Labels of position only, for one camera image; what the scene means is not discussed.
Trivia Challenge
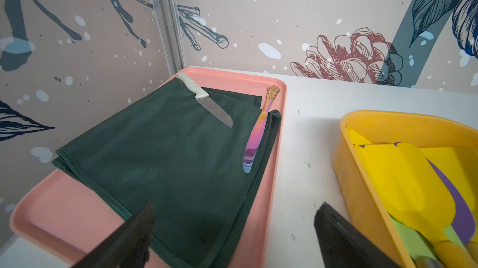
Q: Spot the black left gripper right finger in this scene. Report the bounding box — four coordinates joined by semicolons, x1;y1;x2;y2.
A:
314;202;399;268

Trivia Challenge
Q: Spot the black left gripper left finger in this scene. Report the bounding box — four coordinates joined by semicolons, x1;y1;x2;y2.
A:
73;205;154;268

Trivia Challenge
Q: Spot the light green shovel wooden handle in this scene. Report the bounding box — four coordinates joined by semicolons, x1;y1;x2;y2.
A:
390;216;444;268

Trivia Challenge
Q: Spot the yellow square shovel blue tip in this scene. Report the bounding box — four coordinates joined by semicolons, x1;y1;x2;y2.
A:
354;142;477;268

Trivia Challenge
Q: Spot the yellow square shovel yellow handle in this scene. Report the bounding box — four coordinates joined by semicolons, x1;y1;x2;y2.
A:
421;146;478;261

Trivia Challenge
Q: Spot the purple shovel pink handle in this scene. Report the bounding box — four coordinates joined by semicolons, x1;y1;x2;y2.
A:
427;159;476;244

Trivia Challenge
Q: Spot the yellow plastic storage box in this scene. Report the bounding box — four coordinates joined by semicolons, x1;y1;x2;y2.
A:
332;111;478;268

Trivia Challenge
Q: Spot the pink plastic tray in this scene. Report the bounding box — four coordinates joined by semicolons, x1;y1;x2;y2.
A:
10;67;288;268

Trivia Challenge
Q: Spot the dark green cloth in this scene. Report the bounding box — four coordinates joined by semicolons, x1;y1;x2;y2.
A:
54;79;281;268

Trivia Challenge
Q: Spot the iridescent rainbow butter knife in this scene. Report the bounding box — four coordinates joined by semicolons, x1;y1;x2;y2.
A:
242;85;280;173

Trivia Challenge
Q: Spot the white handled kitchen knife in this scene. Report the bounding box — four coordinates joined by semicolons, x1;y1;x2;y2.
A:
177;72;234;128

